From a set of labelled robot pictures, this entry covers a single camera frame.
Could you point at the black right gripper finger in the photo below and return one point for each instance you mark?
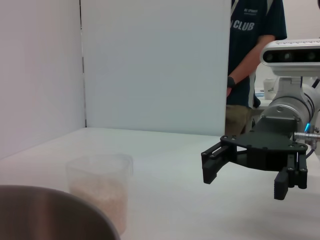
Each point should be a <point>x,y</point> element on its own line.
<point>297,175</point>
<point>212,165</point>

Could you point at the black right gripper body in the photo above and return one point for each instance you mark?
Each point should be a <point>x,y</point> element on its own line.
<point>265,147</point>

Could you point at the clear plastic measuring cup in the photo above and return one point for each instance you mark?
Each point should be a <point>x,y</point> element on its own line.
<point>100,165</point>

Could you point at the uncooked rice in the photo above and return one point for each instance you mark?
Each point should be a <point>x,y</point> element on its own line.
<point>100,202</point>

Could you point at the large stainless steel bowl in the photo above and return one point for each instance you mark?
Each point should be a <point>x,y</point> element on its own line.
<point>45,215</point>

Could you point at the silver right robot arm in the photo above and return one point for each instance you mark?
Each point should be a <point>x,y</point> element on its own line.
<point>290,107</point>

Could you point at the bystander bare forearm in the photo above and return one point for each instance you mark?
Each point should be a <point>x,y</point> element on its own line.
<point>257,55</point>

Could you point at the bystander hand in black glove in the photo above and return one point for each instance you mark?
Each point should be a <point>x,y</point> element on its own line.
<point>231,82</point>

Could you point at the white background desk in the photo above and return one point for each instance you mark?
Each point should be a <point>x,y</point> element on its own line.
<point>263,101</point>

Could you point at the small white container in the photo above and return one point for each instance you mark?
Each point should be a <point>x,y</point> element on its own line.
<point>269,87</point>

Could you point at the bystander in dark shirt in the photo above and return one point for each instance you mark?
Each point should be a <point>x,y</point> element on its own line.
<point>245,50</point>

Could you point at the white backdrop panel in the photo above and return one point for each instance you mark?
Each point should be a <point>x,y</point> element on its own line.
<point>155,65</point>

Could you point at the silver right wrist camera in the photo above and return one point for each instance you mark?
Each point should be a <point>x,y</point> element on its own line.
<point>287,55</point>

